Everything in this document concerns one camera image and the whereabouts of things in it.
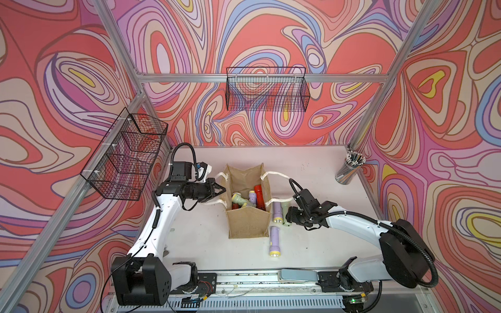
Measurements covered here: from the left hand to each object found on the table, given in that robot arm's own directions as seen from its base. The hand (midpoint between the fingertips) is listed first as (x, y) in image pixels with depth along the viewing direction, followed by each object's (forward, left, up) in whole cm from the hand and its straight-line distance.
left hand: (226, 190), depth 76 cm
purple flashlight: (+6, -11, -16) cm, 20 cm away
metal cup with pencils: (+18, -58, -3) cm, 61 cm away
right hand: (-5, -29, -19) cm, 35 cm away
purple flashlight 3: (-18, -20, -18) cm, 32 cm away
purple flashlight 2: (-1, -22, -17) cm, 28 cm away
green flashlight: (+4, -3, -12) cm, 13 cm away
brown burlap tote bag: (-10, -9, -7) cm, 15 cm away
